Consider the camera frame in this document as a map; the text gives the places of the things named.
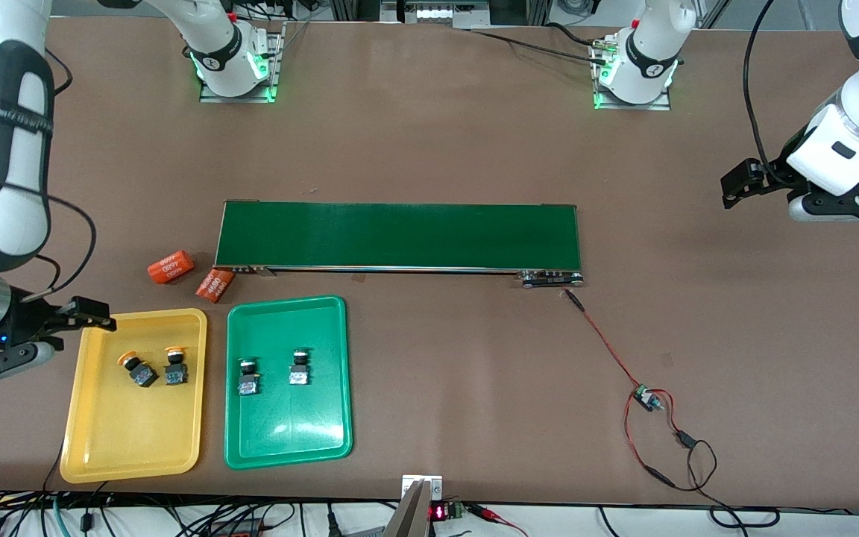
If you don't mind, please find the orange cylinder marked 4680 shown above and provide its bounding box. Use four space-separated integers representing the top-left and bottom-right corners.
147 250 196 286
195 268 240 304

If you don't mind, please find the green conveyor belt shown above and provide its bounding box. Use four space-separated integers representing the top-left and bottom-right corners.
213 200 585 289

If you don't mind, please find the thin black cable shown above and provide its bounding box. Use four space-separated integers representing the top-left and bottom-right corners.
40 439 66 494

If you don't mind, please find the black looped floor cable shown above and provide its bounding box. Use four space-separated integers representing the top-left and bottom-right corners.
698 489 782 529

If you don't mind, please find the red clip lead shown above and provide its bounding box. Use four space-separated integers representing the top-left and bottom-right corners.
467 503 529 537

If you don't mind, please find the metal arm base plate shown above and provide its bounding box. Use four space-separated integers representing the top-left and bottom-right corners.
198 21 286 104
591 37 673 112

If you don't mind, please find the long black table cable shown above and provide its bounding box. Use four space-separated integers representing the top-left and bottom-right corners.
467 28 603 62

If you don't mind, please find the white power strip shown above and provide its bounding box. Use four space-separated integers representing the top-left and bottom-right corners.
381 0 490 29

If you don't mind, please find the short black table cable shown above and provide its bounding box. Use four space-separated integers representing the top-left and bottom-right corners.
545 22 609 47

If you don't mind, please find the teal cable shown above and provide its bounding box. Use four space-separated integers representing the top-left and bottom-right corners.
49 496 72 537

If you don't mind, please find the red and black wire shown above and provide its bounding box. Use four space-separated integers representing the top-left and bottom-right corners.
564 288 718 494

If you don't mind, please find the grey metal bar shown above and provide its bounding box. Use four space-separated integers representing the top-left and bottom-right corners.
380 480 435 537

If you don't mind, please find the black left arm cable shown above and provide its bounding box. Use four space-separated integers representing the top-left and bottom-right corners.
743 0 792 183

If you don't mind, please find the yellow plastic tray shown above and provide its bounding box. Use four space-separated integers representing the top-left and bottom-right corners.
59 307 208 484

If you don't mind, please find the silver metal bracket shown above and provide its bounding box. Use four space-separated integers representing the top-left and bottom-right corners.
401 474 444 502

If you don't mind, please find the yellow push button switch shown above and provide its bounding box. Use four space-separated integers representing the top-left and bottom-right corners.
117 349 160 389
162 345 189 386

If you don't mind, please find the green plastic tray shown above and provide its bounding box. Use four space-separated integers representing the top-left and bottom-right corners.
224 295 354 471

